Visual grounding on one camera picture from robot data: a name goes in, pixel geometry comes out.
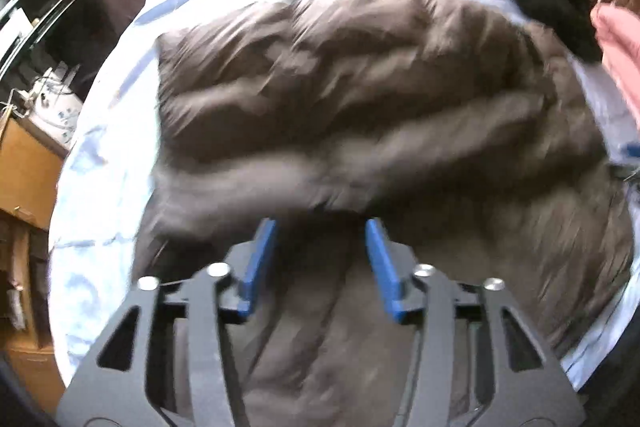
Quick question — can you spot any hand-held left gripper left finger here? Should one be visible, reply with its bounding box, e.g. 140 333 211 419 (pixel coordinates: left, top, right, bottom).
56 218 279 427

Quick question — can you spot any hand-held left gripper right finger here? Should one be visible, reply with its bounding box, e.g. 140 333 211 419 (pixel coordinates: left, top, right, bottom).
364 218 587 427

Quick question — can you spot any brown puffer jacket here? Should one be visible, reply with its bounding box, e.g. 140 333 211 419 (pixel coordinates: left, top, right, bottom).
134 0 637 427

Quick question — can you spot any white and blue bed sheet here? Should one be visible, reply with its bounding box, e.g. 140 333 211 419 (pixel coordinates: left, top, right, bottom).
48 0 640 408

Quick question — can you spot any wooden cabinet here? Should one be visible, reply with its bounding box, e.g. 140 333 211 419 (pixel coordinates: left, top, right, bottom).
0 117 67 413

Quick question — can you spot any white appliance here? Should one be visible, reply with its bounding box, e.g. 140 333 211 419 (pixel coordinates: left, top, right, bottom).
26 63 84 150

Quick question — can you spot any pink folded cloth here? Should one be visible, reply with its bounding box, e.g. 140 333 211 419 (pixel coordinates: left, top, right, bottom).
591 3 640 128

